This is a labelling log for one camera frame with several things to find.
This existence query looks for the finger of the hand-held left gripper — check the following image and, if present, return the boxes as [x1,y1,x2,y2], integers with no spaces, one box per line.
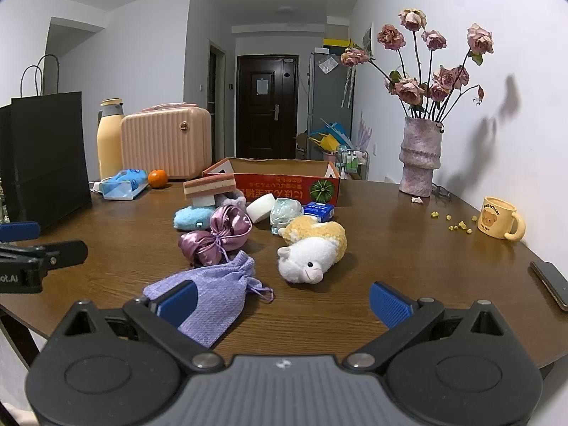
[0,240,88,272]
[0,221,42,241]

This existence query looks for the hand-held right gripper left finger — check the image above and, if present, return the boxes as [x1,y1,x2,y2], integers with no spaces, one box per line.
[43,280,227,374]

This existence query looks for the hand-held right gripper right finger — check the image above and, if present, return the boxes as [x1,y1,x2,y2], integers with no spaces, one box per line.
[343,281,525,372]

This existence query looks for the lavender drawstring pouch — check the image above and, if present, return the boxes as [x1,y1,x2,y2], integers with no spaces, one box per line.
[143,251,274,349]

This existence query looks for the purple satin pouch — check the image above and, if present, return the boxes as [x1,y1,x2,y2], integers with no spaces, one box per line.
[179,206,253,268]

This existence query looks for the blue plush toy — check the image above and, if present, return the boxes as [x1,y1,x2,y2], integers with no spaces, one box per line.
[173,205,217,232]

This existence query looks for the yellow and white plush toy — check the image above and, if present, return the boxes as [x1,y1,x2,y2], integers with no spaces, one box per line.
[277,215,348,285]

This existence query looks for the pink layered sponge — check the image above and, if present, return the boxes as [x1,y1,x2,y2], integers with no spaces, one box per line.
[183,174,237,198]

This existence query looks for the orange cardboard box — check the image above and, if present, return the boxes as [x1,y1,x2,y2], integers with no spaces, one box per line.
[202,157,342,208]

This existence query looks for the black paper bag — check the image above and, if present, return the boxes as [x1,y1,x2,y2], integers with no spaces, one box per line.
[0,53,93,234]

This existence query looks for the blue tissue pack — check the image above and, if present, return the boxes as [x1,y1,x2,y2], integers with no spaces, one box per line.
[98,169,149,202]

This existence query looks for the yellow bottle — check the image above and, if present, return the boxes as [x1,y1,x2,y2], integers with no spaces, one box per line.
[97,98,126,181]

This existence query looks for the scattered yellow crumbs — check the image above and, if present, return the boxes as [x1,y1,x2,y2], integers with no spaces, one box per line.
[430,212,477,234]

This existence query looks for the small blue box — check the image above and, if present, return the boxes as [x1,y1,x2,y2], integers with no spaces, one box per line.
[303,202,335,223]

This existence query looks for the white round sponge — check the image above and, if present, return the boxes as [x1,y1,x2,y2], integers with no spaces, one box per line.
[246,193,278,223]

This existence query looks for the yellow bear mug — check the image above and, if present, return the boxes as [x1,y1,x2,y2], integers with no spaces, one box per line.
[478,196,527,241]

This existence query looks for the pale green mesh pouch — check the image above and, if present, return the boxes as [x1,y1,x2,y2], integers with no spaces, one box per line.
[270,198,305,236]

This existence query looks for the pink ribbed suitcase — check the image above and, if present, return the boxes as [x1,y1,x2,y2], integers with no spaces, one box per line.
[120,105,213,181]

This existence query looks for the purple ceramic vase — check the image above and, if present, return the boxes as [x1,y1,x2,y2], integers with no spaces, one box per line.
[398,116,444,198]

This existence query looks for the smartphone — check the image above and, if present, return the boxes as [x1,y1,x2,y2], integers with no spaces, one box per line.
[530,260,568,311]

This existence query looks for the purple wing decoration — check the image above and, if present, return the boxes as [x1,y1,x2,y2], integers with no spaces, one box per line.
[355,113,372,149]

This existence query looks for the pink cloth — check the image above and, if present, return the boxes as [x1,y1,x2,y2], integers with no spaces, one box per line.
[141,103,196,113]

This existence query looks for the blue and yellow bags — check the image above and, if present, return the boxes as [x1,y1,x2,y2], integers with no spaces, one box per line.
[308,118,353,152]

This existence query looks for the dark wooden door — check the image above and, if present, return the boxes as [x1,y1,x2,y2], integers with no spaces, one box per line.
[236,54,300,160]

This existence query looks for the grey refrigerator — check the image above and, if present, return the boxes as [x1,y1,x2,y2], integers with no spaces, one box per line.
[307,51,356,160]

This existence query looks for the bunch of dried pink roses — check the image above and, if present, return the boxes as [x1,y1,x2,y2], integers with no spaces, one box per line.
[341,8,495,122]

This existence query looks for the folded umbrella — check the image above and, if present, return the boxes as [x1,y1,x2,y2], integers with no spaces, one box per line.
[342,66,356,109]

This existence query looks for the wire storage cart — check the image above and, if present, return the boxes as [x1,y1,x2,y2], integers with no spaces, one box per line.
[336,144,369,181]

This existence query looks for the grey interior door frame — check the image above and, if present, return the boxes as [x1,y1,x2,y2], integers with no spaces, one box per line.
[208,40,227,167]

